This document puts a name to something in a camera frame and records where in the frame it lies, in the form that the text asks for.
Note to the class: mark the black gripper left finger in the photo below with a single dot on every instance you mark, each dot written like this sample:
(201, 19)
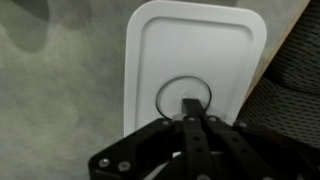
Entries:
(161, 150)

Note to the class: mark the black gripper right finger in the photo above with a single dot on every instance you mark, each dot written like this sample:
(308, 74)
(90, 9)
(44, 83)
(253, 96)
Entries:
(257, 153)

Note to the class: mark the white plastic container lid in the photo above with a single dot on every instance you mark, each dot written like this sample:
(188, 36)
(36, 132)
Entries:
(177, 50)

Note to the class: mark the dark grey fabric sofa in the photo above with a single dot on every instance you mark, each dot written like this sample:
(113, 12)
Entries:
(287, 97)

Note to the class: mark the grey top coffee table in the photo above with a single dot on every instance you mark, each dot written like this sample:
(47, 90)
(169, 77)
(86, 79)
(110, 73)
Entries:
(61, 84)

